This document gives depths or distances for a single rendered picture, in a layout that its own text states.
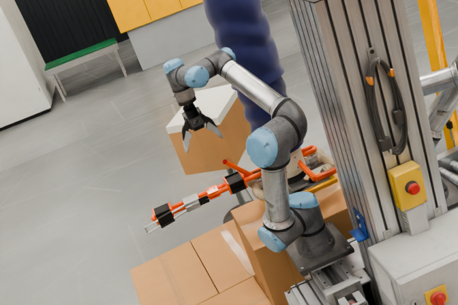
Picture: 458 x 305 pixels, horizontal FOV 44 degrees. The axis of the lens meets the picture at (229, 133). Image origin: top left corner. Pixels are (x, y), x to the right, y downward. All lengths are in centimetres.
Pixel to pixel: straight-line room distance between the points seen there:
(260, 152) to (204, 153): 222
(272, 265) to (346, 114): 111
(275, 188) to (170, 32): 805
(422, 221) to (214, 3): 112
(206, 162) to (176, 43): 601
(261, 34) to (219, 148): 174
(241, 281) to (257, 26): 139
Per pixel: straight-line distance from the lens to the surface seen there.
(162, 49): 989
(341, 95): 165
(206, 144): 396
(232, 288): 306
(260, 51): 233
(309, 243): 221
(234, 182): 255
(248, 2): 229
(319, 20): 158
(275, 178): 189
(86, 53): 980
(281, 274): 266
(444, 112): 235
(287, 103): 191
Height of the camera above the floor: 238
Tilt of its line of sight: 23 degrees down
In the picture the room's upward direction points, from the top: 20 degrees counter-clockwise
